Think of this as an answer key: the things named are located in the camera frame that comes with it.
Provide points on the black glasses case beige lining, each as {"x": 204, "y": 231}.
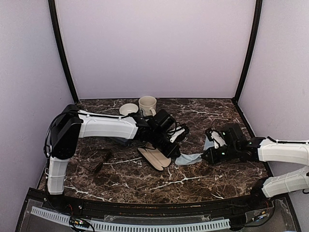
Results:
{"x": 154, "y": 157}

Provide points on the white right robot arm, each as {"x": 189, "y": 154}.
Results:
{"x": 266, "y": 149}

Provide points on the blue grey glasses case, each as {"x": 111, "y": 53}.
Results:
{"x": 121, "y": 141}

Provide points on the black corner post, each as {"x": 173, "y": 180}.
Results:
{"x": 250, "y": 50}
{"x": 61, "y": 50}

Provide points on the black aviator sunglasses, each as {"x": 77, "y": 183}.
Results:
{"x": 177, "y": 133}

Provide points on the white slotted cable duct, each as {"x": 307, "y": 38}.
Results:
{"x": 134, "y": 224}

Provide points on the light blue cleaning cloth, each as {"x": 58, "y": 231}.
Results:
{"x": 185, "y": 159}

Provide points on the cream ceramic mug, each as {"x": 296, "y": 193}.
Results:
{"x": 147, "y": 105}

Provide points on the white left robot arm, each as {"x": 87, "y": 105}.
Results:
{"x": 71, "y": 125}

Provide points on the folded light blue cloth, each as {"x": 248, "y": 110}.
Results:
{"x": 208, "y": 143}

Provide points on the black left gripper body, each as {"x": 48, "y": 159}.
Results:
{"x": 157, "y": 141}

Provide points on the black front rail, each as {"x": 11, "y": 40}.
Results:
{"x": 98, "y": 209}

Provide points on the black right corner post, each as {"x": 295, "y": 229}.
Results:
{"x": 250, "y": 50}

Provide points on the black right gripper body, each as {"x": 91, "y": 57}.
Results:
{"x": 231, "y": 153}

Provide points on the black left corner post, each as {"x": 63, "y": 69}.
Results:
{"x": 61, "y": 50}

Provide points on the white teal ceramic bowl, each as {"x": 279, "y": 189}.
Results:
{"x": 128, "y": 108}

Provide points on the brown tinted sunglasses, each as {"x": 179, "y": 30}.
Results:
{"x": 94, "y": 160}

